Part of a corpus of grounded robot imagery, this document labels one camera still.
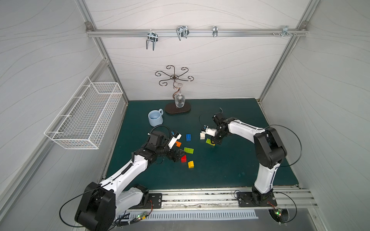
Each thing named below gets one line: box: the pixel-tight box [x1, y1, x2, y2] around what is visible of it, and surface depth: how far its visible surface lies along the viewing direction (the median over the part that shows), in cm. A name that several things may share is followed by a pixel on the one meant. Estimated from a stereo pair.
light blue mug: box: [147, 108, 164, 127], surface depth 104 cm
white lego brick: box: [199, 132, 206, 141], surface depth 98 cm
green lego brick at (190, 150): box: [183, 147, 195, 154], surface depth 93 cm
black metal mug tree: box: [155, 64, 195, 115], surface depth 97 cm
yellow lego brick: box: [187, 160, 195, 169], surface depth 86 cm
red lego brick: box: [180, 154, 187, 163], surface depth 88 cm
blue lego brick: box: [185, 133, 192, 142], surface depth 97 cm
